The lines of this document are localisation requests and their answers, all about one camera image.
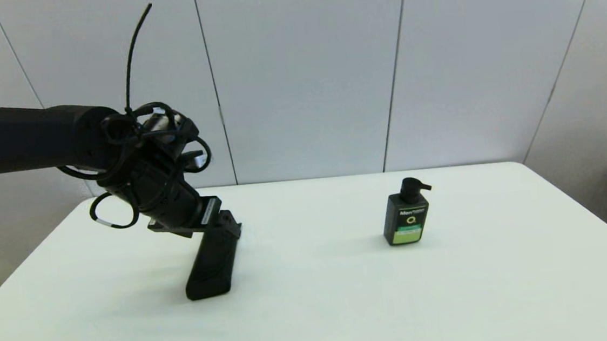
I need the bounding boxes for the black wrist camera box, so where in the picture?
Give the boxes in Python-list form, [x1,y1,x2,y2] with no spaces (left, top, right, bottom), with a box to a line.
[139,104,200,147]

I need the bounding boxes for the black pump bottle green label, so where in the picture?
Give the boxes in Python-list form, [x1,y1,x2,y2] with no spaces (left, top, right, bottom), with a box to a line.
[379,176,436,247]

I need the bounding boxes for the black leather glasses case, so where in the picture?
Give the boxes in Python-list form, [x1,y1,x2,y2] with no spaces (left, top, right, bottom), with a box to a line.
[180,219,247,302]

